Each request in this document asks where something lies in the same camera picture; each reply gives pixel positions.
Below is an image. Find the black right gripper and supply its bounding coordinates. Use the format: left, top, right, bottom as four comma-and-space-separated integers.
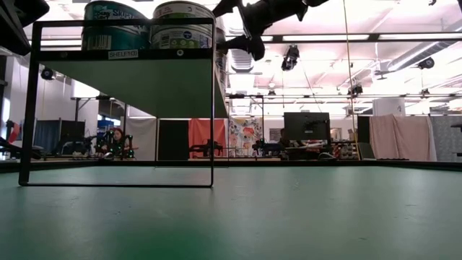
212, 0, 329, 61

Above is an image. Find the plain grey lid can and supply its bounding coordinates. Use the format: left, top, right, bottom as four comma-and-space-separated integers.
153, 1, 216, 29

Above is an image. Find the small black ceiling camera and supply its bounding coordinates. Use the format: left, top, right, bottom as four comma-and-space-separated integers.
346, 83, 364, 97

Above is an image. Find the white cloth panel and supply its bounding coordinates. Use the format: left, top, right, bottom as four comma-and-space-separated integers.
126, 117, 157, 150

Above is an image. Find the blue label barcode can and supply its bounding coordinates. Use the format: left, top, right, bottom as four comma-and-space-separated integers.
215, 50, 228, 79

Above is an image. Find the blue cloth panel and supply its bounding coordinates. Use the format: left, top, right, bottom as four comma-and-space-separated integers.
34, 119, 61, 155

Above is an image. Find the black aluminium table frame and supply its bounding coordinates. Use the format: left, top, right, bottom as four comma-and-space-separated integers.
0, 158, 462, 173

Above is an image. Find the pink cloth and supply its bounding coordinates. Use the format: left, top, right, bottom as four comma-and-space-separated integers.
368, 114, 436, 162

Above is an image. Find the black screen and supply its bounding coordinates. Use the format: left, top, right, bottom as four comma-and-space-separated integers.
59, 121, 87, 142

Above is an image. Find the green table mat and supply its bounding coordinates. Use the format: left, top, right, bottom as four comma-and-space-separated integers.
0, 164, 462, 260

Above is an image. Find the black overhead camera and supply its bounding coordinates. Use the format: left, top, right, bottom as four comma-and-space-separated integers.
280, 45, 301, 72

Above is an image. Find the floral cloth panel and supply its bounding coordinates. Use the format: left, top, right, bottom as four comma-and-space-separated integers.
227, 117, 263, 156

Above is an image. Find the person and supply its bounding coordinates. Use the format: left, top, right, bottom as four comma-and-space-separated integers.
108, 126, 128, 152
278, 128, 294, 147

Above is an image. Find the black overhead gantry bar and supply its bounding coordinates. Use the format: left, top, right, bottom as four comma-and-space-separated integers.
35, 32, 462, 47

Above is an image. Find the black monitor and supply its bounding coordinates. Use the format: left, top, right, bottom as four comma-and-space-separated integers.
283, 111, 331, 142

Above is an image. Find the orange cloth panel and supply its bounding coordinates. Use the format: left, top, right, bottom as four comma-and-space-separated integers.
188, 118, 227, 159

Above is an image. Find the wooden board tray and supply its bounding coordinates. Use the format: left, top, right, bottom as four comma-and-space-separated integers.
18, 17, 229, 188

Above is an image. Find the black panel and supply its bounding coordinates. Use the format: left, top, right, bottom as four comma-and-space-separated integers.
157, 118, 190, 161

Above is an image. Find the thin vertical pole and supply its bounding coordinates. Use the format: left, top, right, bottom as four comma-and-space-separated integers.
341, 0, 359, 160

